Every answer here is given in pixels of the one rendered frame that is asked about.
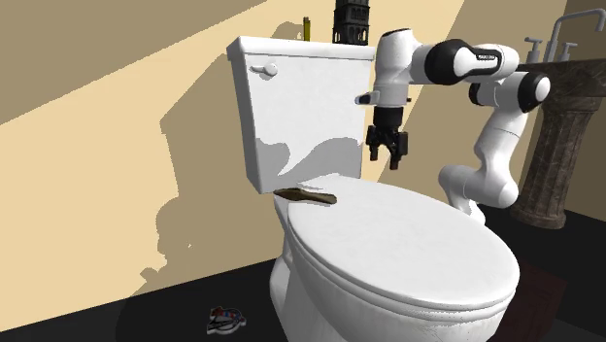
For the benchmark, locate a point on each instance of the brown flat oblong object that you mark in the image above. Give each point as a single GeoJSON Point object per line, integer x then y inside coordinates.
{"type": "Point", "coordinates": [305, 195]}

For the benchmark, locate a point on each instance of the black tower figure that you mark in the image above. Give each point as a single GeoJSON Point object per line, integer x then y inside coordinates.
{"type": "Point", "coordinates": [351, 21]}

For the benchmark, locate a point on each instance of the red blue white toy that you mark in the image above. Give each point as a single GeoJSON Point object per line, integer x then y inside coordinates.
{"type": "Point", "coordinates": [226, 320]}

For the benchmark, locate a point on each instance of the white toilet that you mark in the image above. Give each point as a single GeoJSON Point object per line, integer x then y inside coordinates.
{"type": "Point", "coordinates": [402, 246]}

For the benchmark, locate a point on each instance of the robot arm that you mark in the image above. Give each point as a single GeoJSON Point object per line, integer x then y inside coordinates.
{"type": "Point", "coordinates": [497, 142]}

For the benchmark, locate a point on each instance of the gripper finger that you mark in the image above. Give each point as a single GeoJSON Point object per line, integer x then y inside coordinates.
{"type": "Point", "coordinates": [398, 151]}
{"type": "Point", "coordinates": [372, 142]}

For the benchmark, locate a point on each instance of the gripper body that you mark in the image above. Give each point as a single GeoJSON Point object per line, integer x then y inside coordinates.
{"type": "Point", "coordinates": [388, 118]}

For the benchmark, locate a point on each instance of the dark stone pedestal sink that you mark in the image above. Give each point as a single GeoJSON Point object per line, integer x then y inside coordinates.
{"type": "Point", "coordinates": [554, 151]}

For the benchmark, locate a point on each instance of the yellow upright stick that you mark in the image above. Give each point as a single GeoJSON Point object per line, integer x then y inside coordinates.
{"type": "Point", "coordinates": [306, 29]}

